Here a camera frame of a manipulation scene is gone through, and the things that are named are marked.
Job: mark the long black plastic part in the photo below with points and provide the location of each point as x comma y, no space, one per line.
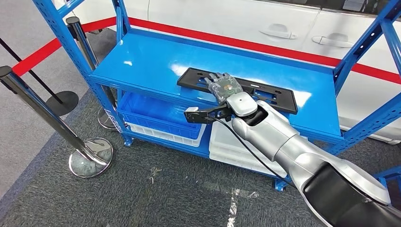
186,81

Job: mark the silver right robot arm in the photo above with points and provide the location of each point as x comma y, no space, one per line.
275,137

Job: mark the blue metal shelf rack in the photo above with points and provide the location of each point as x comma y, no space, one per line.
150,62

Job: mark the blue wheeled shelf rack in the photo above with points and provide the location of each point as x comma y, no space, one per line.
390,174

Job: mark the blue plastic bin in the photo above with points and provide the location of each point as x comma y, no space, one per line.
150,112

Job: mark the red barrier belt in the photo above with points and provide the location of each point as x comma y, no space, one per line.
250,44
37,58

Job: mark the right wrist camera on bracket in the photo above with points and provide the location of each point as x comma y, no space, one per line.
195,117

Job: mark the chrome stanchion post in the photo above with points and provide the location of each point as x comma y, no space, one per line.
91,159
83,40

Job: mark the thin black stanchion post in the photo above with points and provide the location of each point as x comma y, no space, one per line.
67,101

